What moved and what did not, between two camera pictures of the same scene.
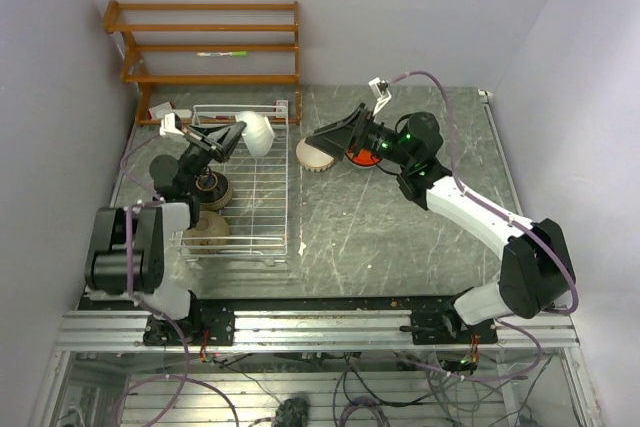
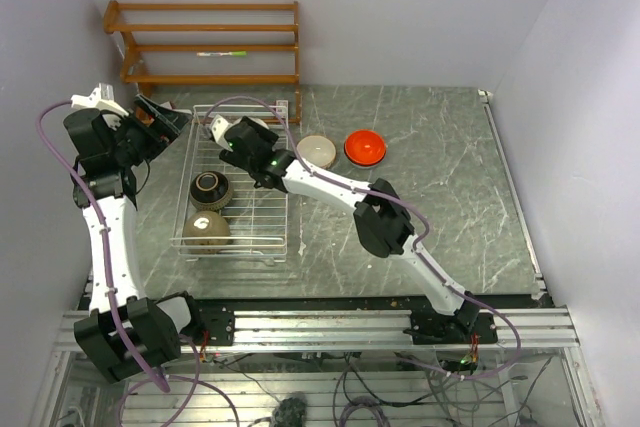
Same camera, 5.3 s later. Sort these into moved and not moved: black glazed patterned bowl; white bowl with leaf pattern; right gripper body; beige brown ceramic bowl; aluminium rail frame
Moved: right gripper body
Not moved: beige brown ceramic bowl; white bowl with leaf pattern; black glazed patterned bowl; aluminium rail frame
